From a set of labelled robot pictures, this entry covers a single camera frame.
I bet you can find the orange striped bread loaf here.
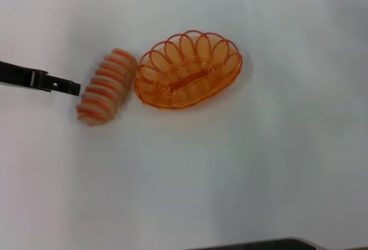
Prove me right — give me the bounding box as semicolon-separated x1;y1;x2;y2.
75;48;138;126

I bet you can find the orange woven plastic basket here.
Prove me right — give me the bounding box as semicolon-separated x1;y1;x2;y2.
133;30;243;110

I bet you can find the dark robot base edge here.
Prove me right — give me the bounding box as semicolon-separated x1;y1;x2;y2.
192;237;320;250

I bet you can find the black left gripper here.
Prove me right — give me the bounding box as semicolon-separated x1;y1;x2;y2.
0;60;82;97

